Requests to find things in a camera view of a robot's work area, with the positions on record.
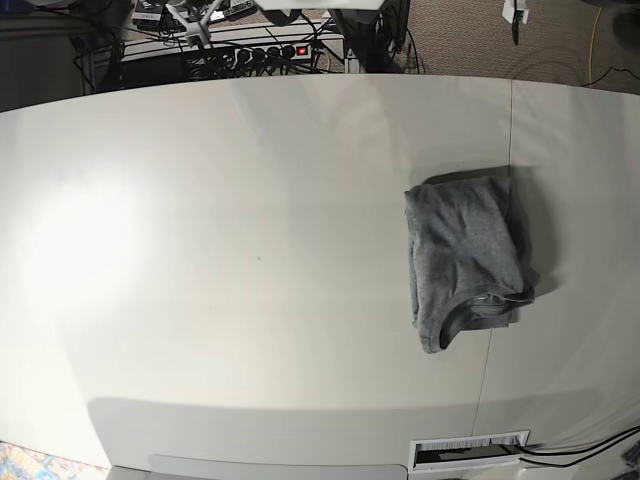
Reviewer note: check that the grey T-shirt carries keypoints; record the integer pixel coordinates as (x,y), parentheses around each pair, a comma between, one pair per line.
(469,258)

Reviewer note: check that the black power strip red switch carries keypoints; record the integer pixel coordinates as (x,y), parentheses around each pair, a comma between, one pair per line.
(229,61)

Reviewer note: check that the white cable grommet box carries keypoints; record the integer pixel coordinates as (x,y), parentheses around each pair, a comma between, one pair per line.
(466,453)

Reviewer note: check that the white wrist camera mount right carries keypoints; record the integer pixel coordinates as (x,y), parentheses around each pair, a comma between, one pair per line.
(196,30)

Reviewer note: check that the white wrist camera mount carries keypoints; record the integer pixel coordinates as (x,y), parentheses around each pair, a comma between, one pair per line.
(196,30)
(515,11)

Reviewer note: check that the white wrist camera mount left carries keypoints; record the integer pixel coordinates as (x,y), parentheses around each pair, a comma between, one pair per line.
(515,11)

